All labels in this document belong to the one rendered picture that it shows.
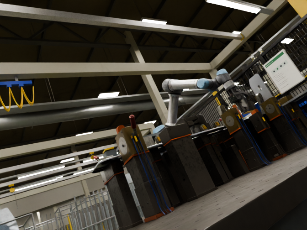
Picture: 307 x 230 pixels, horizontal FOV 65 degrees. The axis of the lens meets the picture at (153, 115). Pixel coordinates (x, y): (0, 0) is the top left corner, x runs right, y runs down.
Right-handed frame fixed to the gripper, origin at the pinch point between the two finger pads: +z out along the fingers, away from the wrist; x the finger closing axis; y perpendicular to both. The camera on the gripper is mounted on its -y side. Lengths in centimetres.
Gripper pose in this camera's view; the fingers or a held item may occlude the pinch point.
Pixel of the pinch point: (246, 110)
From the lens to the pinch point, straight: 187.2
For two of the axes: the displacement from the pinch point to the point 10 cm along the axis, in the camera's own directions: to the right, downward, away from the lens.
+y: -8.1, 2.0, -5.5
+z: 4.1, 8.6, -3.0
